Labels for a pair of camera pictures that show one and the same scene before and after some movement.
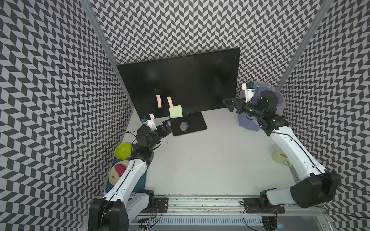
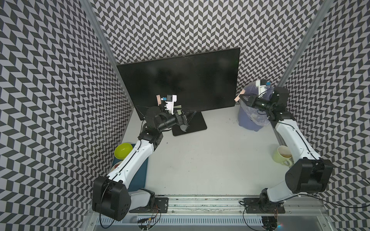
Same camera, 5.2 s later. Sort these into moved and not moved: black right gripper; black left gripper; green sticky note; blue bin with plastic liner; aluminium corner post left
Moved: black left gripper; black right gripper
Not moved: aluminium corner post left; blue bin with plastic liner; green sticky note
